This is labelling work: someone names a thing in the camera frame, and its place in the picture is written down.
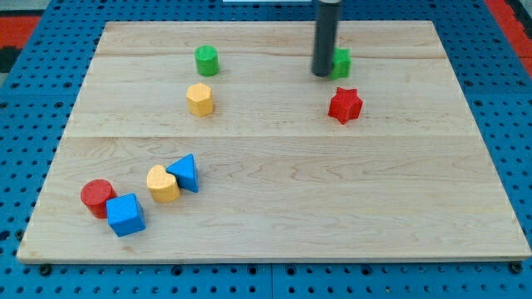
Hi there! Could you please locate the green star block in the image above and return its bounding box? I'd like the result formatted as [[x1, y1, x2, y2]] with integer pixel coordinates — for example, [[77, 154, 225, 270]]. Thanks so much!
[[329, 47, 352, 80]]

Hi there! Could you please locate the yellow heart block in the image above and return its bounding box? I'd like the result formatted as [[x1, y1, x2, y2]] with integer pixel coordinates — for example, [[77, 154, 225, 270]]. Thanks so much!
[[146, 164, 180, 203]]

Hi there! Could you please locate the red cylinder block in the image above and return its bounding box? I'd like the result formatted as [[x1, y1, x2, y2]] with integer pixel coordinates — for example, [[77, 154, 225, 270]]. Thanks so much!
[[80, 179, 117, 218]]

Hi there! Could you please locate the wooden board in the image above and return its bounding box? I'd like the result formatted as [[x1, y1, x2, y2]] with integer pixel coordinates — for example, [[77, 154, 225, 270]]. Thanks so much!
[[17, 21, 531, 264]]

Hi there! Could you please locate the yellow hexagon block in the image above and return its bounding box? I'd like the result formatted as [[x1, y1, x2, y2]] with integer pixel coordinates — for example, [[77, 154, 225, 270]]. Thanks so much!
[[186, 83, 214, 117]]

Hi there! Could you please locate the blue triangle block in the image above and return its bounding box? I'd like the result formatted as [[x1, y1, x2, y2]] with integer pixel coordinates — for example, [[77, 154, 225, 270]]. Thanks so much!
[[166, 154, 200, 193]]

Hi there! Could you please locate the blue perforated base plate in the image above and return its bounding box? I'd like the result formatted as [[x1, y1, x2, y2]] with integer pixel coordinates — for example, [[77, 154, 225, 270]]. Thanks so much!
[[1, 1, 531, 298]]

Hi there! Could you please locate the red star block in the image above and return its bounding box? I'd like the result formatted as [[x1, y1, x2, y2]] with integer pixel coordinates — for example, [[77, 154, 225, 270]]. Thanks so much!
[[328, 87, 363, 125]]

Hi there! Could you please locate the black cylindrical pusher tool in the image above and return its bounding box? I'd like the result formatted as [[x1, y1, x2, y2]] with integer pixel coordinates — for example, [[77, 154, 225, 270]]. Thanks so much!
[[312, 0, 342, 77]]

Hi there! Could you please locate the blue cube block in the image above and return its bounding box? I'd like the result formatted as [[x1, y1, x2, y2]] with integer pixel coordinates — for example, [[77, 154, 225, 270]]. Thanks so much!
[[106, 194, 146, 238]]

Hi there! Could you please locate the green cylinder block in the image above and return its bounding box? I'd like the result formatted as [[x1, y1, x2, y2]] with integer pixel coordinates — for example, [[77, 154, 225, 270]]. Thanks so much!
[[195, 45, 219, 76]]

